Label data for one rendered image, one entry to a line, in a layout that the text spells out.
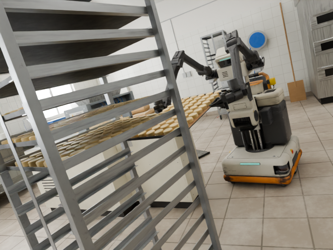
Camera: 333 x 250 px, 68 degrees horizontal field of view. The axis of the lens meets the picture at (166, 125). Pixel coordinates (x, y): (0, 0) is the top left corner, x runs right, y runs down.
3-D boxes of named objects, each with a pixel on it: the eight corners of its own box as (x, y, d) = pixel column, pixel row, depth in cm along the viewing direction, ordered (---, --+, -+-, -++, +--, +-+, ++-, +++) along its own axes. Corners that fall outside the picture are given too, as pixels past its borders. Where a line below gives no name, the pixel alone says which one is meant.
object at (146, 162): (135, 208, 259) (108, 128, 242) (152, 191, 287) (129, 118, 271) (195, 211, 222) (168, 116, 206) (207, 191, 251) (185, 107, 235)
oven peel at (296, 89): (290, 102, 520) (272, 5, 507) (290, 102, 522) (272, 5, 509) (306, 99, 506) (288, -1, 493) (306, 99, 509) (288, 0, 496)
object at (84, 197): (135, 165, 146) (133, 160, 146) (138, 165, 144) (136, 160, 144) (26, 235, 98) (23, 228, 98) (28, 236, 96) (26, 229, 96)
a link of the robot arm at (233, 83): (249, 92, 149) (236, 96, 153) (243, 74, 148) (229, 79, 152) (244, 96, 139) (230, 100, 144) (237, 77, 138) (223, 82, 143)
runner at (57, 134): (169, 95, 115) (167, 89, 114) (174, 94, 113) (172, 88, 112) (34, 147, 67) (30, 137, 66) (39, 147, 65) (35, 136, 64)
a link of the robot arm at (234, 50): (242, 39, 164) (227, 46, 171) (238, 34, 160) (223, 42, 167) (251, 95, 148) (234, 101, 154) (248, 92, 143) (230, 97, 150)
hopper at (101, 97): (71, 108, 244) (66, 94, 241) (108, 97, 291) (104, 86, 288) (90, 102, 229) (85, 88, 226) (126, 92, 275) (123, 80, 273)
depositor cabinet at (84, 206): (48, 213, 309) (23, 152, 294) (90, 185, 369) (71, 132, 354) (125, 219, 242) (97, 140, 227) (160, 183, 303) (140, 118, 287)
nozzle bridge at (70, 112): (74, 143, 244) (62, 110, 238) (120, 122, 305) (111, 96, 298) (97, 140, 227) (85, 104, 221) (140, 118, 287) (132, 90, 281)
